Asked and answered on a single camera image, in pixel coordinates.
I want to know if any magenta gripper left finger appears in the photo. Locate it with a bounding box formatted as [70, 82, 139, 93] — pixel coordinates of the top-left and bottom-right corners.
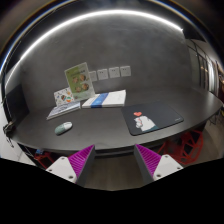
[46, 145, 95, 186]

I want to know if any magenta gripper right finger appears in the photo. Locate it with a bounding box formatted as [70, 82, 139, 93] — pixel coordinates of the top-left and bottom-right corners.
[134, 144, 182, 185]

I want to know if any black mouse pad with cartoon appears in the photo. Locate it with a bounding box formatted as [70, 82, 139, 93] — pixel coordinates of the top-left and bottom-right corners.
[121, 101, 184, 136]

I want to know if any grey booklet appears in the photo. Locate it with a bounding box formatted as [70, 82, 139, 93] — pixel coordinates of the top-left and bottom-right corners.
[46, 102, 81, 120]

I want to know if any small colourful card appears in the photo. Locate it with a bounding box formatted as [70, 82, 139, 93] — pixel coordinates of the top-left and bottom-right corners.
[54, 87, 74, 106]

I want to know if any white and blue book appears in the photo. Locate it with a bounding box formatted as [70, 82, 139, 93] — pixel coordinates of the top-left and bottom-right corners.
[82, 90, 126, 108]

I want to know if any green menu sign stand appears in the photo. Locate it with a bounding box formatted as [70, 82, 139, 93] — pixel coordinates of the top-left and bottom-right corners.
[64, 62, 95, 101]

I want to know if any black monitor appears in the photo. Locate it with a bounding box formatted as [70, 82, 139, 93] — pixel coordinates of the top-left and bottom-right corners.
[6, 85, 29, 126]

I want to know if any curved ceiling light strip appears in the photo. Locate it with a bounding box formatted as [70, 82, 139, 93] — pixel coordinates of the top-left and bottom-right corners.
[0, 9, 183, 77]

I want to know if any red wire chair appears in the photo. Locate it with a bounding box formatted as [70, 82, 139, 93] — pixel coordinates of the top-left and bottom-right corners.
[34, 152, 54, 169]
[158, 130, 203, 165]

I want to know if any white wall socket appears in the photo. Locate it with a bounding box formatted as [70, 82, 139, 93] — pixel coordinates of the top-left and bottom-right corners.
[109, 67, 120, 78]
[89, 71, 98, 82]
[97, 69, 108, 80]
[120, 66, 131, 77]

